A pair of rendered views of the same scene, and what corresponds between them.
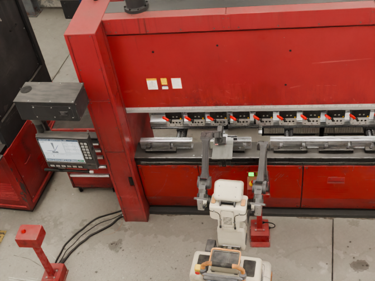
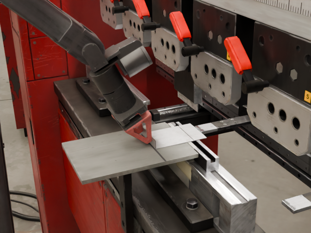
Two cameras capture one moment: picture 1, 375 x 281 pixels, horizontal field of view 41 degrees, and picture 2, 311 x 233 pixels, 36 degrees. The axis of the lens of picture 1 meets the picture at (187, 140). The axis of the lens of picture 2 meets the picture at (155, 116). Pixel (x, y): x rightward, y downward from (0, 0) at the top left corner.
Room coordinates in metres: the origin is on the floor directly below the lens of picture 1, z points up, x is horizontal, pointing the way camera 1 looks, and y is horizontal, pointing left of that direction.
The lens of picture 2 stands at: (2.73, -1.11, 1.51)
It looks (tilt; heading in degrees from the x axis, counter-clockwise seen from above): 25 degrees down; 54
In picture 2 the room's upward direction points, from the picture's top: 1 degrees counter-clockwise
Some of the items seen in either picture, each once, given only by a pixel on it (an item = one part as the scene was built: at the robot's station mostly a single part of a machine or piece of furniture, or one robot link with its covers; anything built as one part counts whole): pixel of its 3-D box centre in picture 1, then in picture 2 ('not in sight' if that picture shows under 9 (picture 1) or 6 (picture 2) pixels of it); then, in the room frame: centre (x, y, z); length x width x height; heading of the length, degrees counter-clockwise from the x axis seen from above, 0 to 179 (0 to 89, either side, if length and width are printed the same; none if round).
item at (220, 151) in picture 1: (222, 148); (128, 150); (3.23, -0.30, 1.00); 0.26 x 0.18 x 0.01; 167
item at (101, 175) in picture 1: (91, 149); not in sight; (4.04, 1.05, 0.50); 0.50 x 0.50 x 1.00; 77
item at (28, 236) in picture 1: (42, 256); not in sight; (2.79, 1.49, 0.41); 0.25 x 0.20 x 0.83; 167
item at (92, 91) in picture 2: (160, 149); (94, 95); (3.45, 0.26, 0.89); 0.30 x 0.05 x 0.03; 77
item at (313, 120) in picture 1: (311, 115); not in sight; (3.20, -1.09, 1.26); 0.15 x 0.09 x 0.17; 77
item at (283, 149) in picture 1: (290, 149); not in sight; (3.18, -0.91, 0.89); 0.30 x 0.05 x 0.03; 77
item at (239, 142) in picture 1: (230, 143); (197, 174); (3.36, -0.39, 0.92); 0.39 x 0.06 x 0.10; 77
